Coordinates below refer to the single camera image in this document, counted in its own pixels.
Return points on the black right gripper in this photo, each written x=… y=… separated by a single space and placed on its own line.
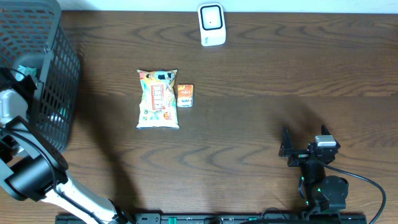
x=286 y=150

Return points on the orange tissue pack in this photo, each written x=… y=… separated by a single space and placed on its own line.
x=185 y=95

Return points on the yellow snack bag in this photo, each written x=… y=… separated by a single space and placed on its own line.
x=158 y=106

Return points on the green tissue pack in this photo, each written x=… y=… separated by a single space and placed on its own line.
x=24 y=72

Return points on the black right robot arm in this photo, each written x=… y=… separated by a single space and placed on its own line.
x=324 y=193

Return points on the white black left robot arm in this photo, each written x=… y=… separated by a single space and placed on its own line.
x=43 y=176

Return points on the white barcode scanner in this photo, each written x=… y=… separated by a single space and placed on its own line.
x=212 y=24

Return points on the teal item behind basket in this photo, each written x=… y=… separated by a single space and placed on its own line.
x=60 y=116

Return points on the dark grey plastic basket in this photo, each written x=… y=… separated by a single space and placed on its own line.
x=32 y=36

